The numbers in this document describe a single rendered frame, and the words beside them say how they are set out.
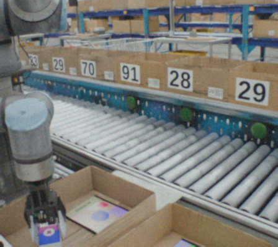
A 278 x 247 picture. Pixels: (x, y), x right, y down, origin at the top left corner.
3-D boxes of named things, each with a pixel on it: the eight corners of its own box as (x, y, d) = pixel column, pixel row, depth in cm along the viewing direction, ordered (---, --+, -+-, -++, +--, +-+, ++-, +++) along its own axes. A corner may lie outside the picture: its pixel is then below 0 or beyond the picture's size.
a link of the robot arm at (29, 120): (48, 95, 72) (43, 107, 63) (55, 144, 76) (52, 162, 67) (8, 98, 71) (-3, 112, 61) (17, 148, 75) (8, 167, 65)
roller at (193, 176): (168, 193, 112) (168, 182, 110) (235, 145, 147) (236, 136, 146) (179, 198, 108) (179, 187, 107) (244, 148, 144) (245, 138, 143)
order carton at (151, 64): (115, 84, 202) (113, 58, 197) (146, 76, 222) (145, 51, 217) (164, 92, 176) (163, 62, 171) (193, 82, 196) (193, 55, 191)
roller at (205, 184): (183, 200, 107) (183, 188, 106) (247, 148, 143) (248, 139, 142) (195, 205, 104) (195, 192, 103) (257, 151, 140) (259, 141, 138)
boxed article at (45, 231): (41, 260, 75) (38, 246, 74) (41, 235, 84) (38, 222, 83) (63, 255, 77) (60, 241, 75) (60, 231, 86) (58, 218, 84)
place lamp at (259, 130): (250, 136, 137) (251, 122, 135) (251, 136, 138) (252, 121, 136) (265, 140, 133) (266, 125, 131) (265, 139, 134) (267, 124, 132)
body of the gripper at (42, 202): (28, 231, 70) (18, 187, 66) (30, 210, 78) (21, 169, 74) (61, 225, 72) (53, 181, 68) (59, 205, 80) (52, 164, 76)
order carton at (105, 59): (79, 77, 228) (77, 54, 223) (109, 71, 248) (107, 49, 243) (116, 84, 202) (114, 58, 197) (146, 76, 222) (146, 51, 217)
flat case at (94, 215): (110, 244, 80) (110, 239, 80) (64, 218, 92) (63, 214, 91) (141, 218, 90) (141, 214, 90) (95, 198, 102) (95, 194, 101)
